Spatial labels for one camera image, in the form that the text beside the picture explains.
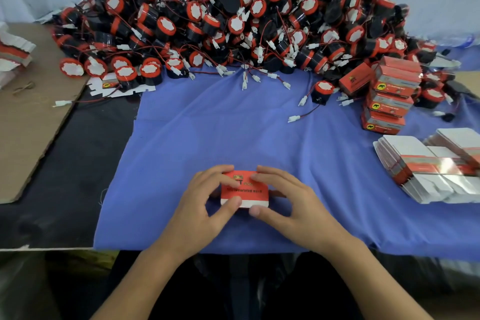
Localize person's left hand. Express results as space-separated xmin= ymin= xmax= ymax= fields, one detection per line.
xmin=157 ymin=164 xmax=245 ymax=261

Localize person's right hand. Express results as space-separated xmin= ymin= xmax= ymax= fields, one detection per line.
xmin=249 ymin=164 xmax=354 ymax=257

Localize stack of paper boxes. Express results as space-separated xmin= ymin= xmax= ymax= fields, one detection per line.
xmin=372 ymin=127 xmax=480 ymax=205
xmin=0 ymin=23 xmax=37 ymax=91

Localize single red black buzzer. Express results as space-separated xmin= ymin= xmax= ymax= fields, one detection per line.
xmin=288 ymin=79 xmax=339 ymax=124

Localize pile of black red buzzers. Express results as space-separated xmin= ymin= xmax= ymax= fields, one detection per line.
xmin=51 ymin=0 xmax=466 ymax=107

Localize person's left forearm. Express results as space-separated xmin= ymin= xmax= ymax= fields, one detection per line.
xmin=93 ymin=241 xmax=204 ymax=320

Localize blue cloth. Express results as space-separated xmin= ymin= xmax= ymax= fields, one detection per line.
xmin=93 ymin=46 xmax=480 ymax=261

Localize brown cardboard sheet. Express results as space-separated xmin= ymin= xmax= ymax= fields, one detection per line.
xmin=0 ymin=23 xmax=90 ymax=205
xmin=453 ymin=70 xmax=480 ymax=98

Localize rubber band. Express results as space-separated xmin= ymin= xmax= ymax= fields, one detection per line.
xmin=12 ymin=81 xmax=36 ymax=96

